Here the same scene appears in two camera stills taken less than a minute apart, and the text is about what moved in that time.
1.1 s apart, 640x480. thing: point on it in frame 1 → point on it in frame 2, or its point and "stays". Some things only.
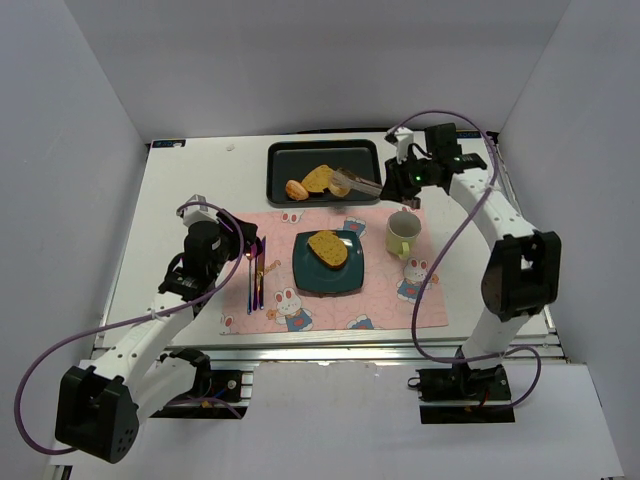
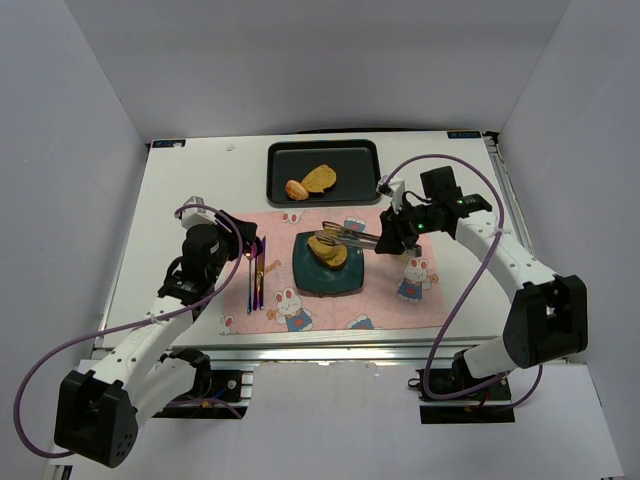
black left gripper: x=245 y=236 stays
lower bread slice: x=317 y=179 stays
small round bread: x=336 y=190 → x=331 y=253
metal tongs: x=348 y=179 → x=340 y=234
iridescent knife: x=261 y=270 stays
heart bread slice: x=329 y=248 stays
